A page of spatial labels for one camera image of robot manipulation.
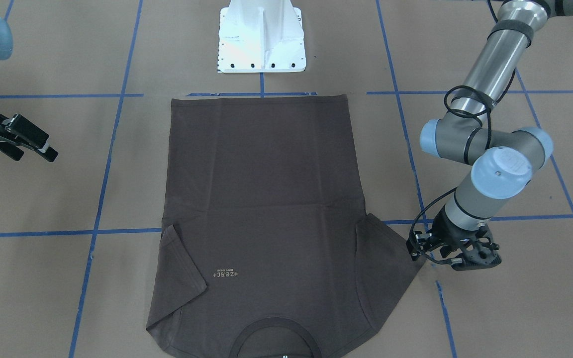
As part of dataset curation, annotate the white camera pedestal column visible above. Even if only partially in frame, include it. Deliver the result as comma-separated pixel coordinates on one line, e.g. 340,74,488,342
217,0,307,73

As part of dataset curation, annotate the brown t-shirt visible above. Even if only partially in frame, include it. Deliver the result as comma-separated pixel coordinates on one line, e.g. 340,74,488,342
146,95,423,358

